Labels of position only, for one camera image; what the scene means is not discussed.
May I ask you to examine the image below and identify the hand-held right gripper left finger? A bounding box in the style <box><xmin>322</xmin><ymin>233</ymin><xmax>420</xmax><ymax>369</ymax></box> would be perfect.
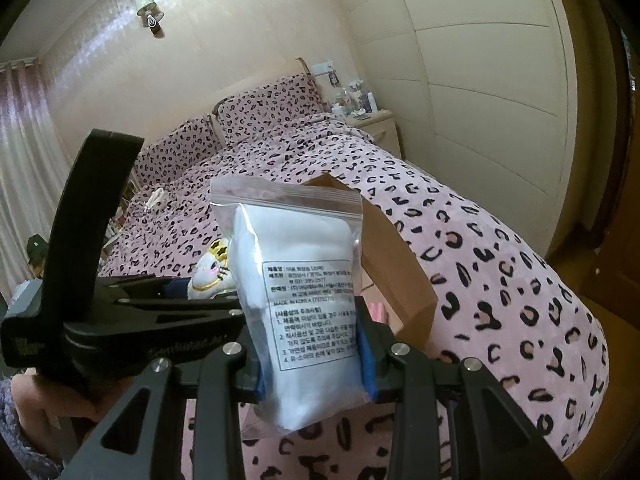
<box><xmin>62</xmin><ymin>342</ymin><xmax>266</xmax><ymax>480</ymax></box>

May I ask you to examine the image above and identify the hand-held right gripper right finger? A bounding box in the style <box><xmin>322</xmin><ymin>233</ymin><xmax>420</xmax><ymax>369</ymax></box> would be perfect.
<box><xmin>352</xmin><ymin>320</ymin><xmax>576</xmax><ymax>480</ymax></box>

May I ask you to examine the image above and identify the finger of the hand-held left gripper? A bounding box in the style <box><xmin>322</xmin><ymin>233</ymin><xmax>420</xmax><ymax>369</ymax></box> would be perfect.
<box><xmin>97</xmin><ymin>274</ymin><xmax>194</xmax><ymax>302</ymax></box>
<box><xmin>116</xmin><ymin>299</ymin><xmax>247</xmax><ymax>329</ymax></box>

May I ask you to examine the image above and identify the small cartoon plush pouch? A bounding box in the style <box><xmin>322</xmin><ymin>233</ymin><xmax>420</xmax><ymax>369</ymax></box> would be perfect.
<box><xmin>187</xmin><ymin>239</ymin><xmax>237</xmax><ymax>302</ymax></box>

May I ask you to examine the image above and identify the labelled bag of cotton pads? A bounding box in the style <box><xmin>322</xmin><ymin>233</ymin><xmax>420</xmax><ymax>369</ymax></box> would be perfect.
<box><xmin>209</xmin><ymin>176</ymin><xmax>363</xmax><ymax>431</ymax></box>

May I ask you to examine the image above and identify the brown cardboard box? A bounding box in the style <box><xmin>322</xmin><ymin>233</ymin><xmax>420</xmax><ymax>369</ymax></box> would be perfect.
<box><xmin>300</xmin><ymin>172</ymin><xmax>438</xmax><ymax>356</ymax></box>

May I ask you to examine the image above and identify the person's left forearm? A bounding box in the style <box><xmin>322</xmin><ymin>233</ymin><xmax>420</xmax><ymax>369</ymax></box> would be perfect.
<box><xmin>0</xmin><ymin>372</ymin><xmax>101</xmax><ymax>480</ymax></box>

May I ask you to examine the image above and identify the green cap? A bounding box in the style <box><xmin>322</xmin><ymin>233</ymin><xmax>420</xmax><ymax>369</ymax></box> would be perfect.
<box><xmin>27</xmin><ymin>235</ymin><xmax>48</xmax><ymax>267</ymax></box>

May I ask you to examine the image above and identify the pink leopard print pillow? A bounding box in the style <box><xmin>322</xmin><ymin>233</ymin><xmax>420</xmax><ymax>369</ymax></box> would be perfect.
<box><xmin>135</xmin><ymin>117</ymin><xmax>221</xmax><ymax>186</ymax></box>
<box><xmin>215</xmin><ymin>74</ymin><xmax>326</xmax><ymax>148</ymax></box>

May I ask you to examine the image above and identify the pink leopard print blanket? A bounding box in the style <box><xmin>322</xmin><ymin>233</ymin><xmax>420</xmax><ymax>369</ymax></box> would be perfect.
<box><xmin>100</xmin><ymin>112</ymin><xmax>611</xmax><ymax>480</ymax></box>

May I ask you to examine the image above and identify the pale curtain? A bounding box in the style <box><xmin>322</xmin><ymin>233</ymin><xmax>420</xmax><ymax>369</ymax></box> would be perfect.
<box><xmin>0</xmin><ymin>60</ymin><xmax>76</xmax><ymax>281</ymax></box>

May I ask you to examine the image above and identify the cream nightstand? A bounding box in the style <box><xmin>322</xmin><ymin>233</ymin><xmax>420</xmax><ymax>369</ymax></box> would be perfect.
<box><xmin>350</xmin><ymin>110</ymin><xmax>403</xmax><ymax>158</ymax></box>

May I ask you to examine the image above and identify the group of bottles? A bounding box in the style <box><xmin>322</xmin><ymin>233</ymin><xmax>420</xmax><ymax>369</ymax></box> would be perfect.
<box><xmin>327</xmin><ymin>77</ymin><xmax>381</xmax><ymax>116</ymax></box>

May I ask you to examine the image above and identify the brown wooden door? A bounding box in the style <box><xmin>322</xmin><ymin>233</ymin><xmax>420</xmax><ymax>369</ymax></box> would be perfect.
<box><xmin>545</xmin><ymin>0</ymin><xmax>640</xmax><ymax>480</ymax></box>

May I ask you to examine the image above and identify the cream panelled wardrobe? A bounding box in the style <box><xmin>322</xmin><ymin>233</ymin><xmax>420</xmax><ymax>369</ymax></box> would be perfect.
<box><xmin>345</xmin><ymin>0</ymin><xmax>581</xmax><ymax>261</ymax></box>

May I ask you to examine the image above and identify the wall lamp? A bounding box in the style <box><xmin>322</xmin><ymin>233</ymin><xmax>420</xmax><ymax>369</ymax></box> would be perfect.
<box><xmin>132</xmin><ymin>0</ymin><xmax>168</xmax><ymax>38</ymax></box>

